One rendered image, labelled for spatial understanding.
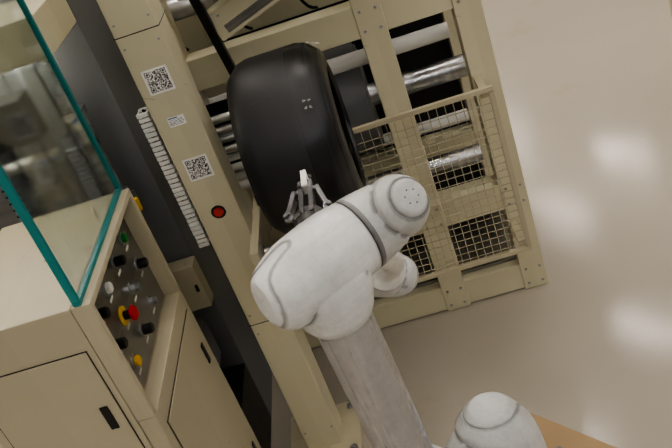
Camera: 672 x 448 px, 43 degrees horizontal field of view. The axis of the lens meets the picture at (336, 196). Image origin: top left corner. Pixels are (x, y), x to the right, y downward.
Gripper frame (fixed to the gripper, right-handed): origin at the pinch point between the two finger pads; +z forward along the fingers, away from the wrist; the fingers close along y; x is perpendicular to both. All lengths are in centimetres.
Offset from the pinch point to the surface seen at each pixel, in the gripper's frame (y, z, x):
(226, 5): 14, 74, -21
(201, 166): 31.7, 29.7, 5.3
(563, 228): -83, 101, 139
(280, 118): 2.6, 18.6, -9.1
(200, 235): 41, 27, 28
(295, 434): 44, 22, 127
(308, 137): -3.2, 13.9, -3.7
